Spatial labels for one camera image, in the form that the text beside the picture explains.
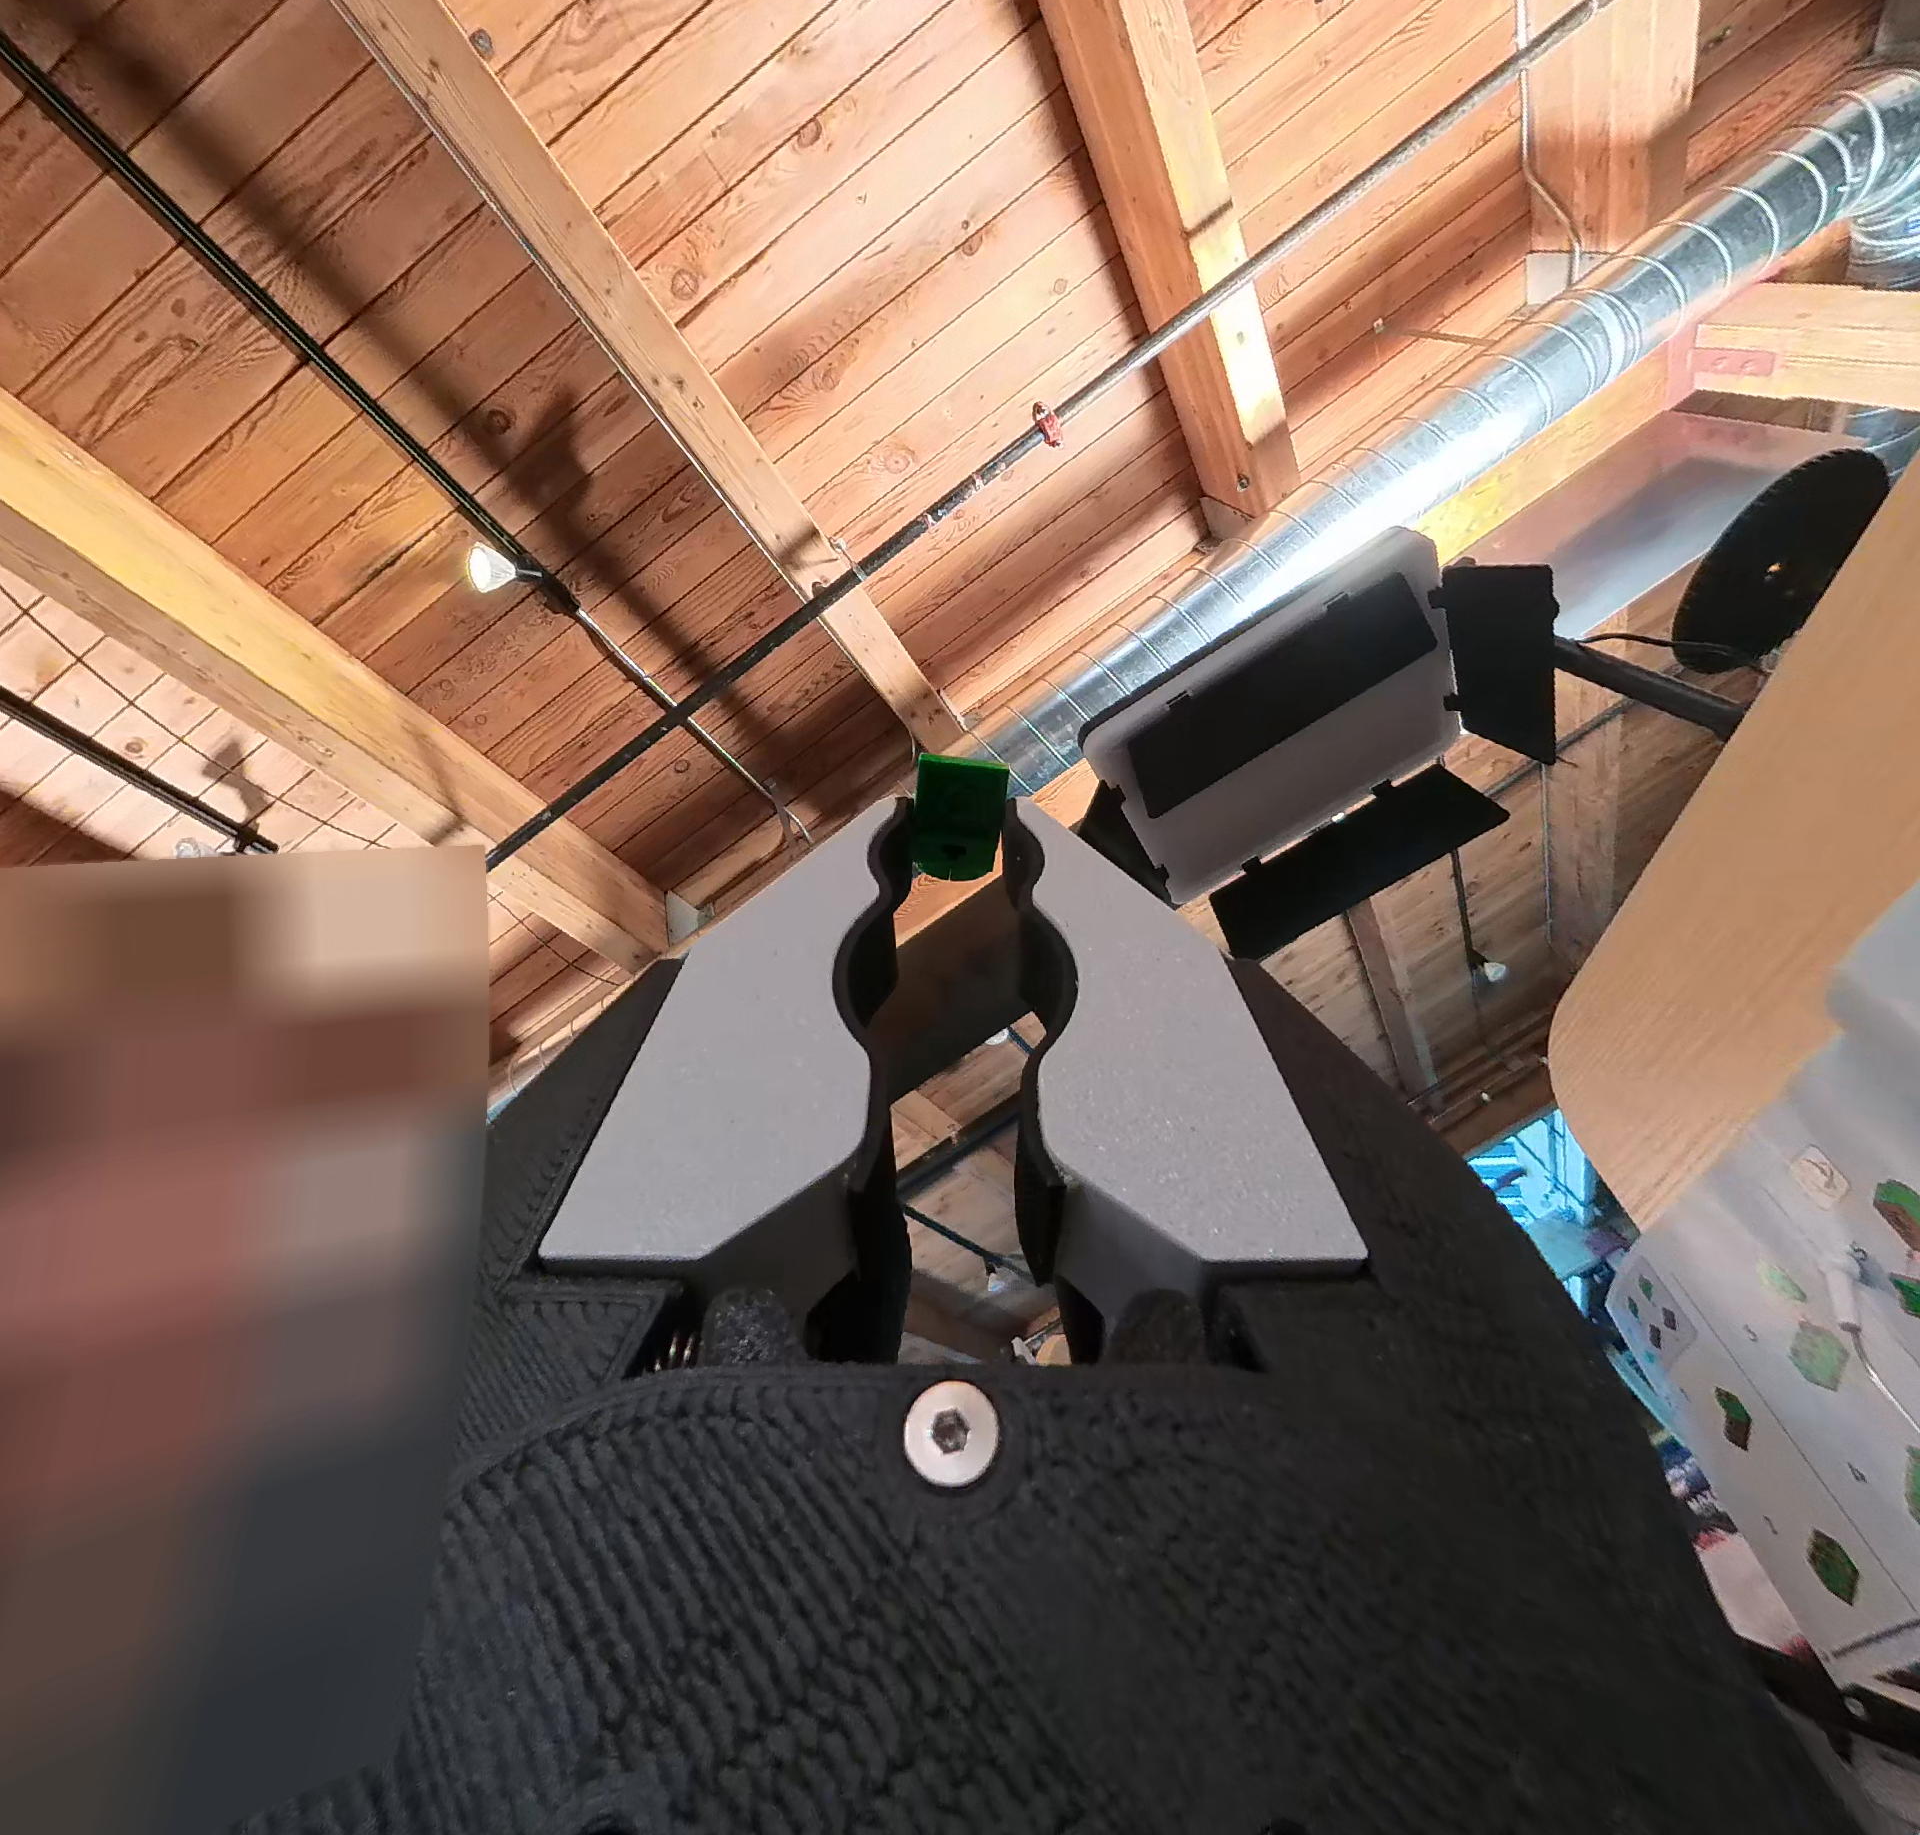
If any lego instruction booklet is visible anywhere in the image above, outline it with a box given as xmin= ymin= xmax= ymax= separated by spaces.
xmin=1603 ymin=874 xmax=1920 ymax=1693

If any black lighting track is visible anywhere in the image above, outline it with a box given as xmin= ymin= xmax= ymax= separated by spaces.
xmin=0 ymin=33 xmax=826 ymax=832

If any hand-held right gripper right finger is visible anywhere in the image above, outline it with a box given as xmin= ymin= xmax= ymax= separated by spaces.
xmin=1008 ymin=797 xmax=1371 ymax=1366

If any green lego brick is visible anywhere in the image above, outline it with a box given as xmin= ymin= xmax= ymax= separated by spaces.
xmin=908 ymin=751 xmax=1005 ymax=880

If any track spot lamp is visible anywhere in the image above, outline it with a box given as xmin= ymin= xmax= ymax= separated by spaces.
xmin=462 ymin=543 xmax=584 ymax=619

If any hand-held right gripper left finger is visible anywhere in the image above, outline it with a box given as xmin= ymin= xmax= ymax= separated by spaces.
xmin=533 ymin=797 xmax=917 ymax=1360

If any black light stand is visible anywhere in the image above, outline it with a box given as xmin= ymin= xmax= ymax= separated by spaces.
xmin=1552 ymin=632 xmax=1757 ymax=740

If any ceiling sprinkler pipe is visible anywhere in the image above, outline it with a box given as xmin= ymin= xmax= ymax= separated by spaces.
xmin=486 ymin=0 xmax=1703 ymax=874

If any studio panel light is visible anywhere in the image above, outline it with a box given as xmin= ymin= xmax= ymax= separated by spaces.
xmin=1073 ymin=527 xmax=1562 ymax=962

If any silver spiral air duct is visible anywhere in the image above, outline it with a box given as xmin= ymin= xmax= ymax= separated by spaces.
xmin=974 ymin=57 xmax=1920 ymax=803

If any wooden book stand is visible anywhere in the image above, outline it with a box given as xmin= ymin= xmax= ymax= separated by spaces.
xmin=1549 ymin=462 xmax=1920 ymax=1239

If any black round fixture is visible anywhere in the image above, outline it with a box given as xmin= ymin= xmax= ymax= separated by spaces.
xmin=1669 ymin=445 xmax=1896 ymax=677

